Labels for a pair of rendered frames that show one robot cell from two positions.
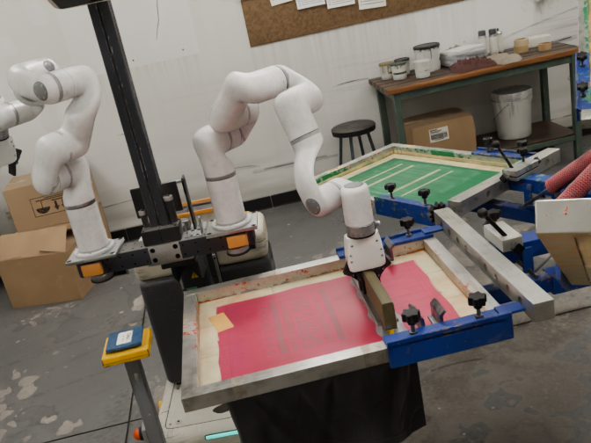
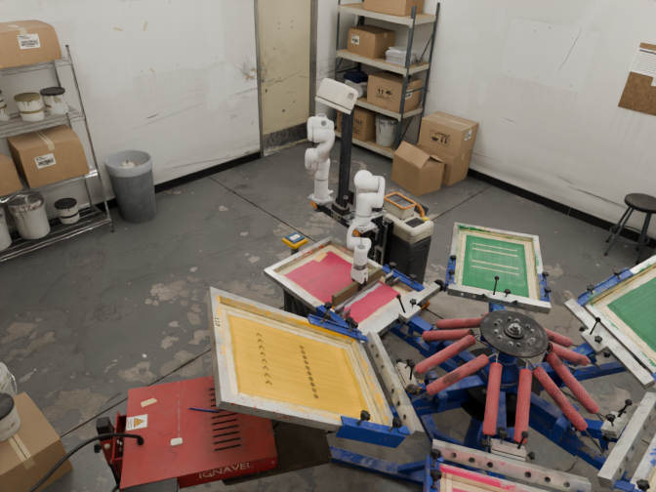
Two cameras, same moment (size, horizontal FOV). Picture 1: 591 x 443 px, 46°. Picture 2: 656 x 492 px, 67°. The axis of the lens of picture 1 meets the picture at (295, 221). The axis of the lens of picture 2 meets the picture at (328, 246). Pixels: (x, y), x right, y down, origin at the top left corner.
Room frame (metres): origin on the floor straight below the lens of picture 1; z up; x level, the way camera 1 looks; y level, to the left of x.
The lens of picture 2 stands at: (0.00, -1.74, 2.85)
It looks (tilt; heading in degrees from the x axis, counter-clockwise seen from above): 34 degrees down; 48
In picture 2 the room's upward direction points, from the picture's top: 3 degrees clockwise
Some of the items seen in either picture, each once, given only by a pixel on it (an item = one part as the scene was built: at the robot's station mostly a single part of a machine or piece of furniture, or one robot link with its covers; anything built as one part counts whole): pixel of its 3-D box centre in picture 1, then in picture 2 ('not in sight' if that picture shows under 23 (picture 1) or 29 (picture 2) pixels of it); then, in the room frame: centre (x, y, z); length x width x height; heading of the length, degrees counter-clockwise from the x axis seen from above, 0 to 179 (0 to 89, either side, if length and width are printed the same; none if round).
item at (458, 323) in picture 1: (448, 335); (338, 322); (1.40, -0.30, 0.98); 0.30 x 0.05 x 0.07; 94
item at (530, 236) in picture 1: (523, 245); (417, 323); (1.70, -0.60, 1.02); 0.17 x 0.06 x 0.05; 94
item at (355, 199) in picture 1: (346, 199); (362, 250); (1.70, -0.14, 1.25); 0.15 x 0.10 x 0.11; 45
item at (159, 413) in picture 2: not in sight; (195, 428); (0.46, -0.47, 1.06); 0.61 x 0.46 x 0.12; 154
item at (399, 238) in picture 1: (385, 250); (400, 280); (1.95, -0.26, 0.98); 0.30 x 0.05 x 0.07; 94
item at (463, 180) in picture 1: (439, 160); (498, 264); (2.48, -0.58, 1.05); 1.08 x 0.61 x 0.23; 34
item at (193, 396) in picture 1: (327, 308); (342, 282); (1.66, -0.04, 0.97); 0.79 x 0.58 x 0.04; 94
